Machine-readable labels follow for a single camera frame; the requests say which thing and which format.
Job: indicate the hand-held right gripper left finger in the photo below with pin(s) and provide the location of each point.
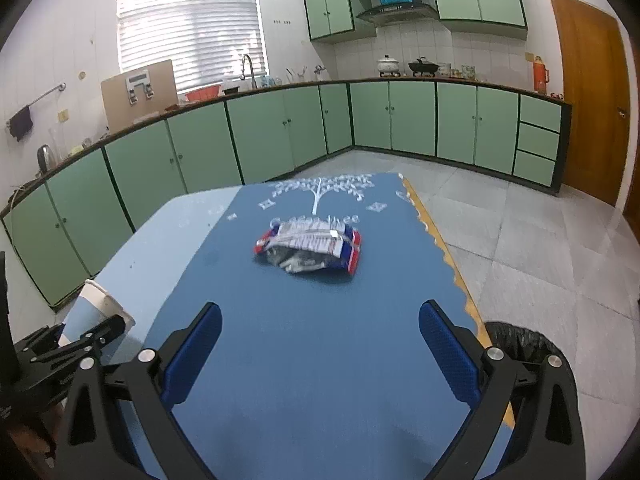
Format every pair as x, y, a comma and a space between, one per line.
192, 355

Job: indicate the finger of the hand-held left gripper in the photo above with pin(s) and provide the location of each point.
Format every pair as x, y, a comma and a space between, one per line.
40, 340
107, 329

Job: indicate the white window blind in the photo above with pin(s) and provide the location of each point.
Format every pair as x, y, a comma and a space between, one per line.
192, 25

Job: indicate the brown cardboard panel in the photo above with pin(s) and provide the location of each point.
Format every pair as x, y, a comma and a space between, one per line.
140, 105

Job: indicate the light blue paper cup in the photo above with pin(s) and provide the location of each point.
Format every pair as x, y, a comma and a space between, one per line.
87, 310

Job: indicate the silver snack wrapper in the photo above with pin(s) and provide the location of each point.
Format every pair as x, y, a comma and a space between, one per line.
310, 247

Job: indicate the green lower kitchen cabinets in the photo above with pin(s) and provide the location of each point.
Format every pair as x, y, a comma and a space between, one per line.
260, 130

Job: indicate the white cooking pot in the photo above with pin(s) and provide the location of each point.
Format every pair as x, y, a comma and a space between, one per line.
388, 66

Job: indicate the metal towel bar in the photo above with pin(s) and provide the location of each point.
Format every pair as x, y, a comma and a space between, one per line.
45, 94

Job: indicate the patterned cup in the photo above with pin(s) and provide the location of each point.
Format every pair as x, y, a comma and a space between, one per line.
468, 72

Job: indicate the trash bin with black bag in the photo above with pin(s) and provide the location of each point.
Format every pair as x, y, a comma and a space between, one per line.
520, 340

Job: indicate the range hood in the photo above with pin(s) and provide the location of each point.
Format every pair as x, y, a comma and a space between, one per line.
397, 12

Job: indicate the metal kitchen faucet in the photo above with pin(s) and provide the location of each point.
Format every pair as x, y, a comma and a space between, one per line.
248, 67

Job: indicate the blue tree-print table mat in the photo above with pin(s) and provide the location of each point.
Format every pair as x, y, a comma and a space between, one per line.
300, 340

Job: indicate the dark hanging towel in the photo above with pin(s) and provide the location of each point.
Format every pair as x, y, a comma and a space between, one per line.
21, 124

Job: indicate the round metal strainer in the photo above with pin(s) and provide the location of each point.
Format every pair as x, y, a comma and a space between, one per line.
45, 157

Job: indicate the person's left hand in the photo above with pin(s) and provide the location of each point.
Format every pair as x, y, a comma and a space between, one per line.
32, 442

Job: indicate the black wok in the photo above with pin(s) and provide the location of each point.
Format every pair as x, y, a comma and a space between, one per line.
424, 67

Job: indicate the red plastic basin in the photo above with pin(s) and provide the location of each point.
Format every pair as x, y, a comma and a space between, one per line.
202, 93

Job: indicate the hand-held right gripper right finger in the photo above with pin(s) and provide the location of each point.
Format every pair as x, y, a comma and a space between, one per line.
447, 352

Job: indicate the glass jar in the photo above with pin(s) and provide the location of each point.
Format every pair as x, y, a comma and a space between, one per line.
444, 71

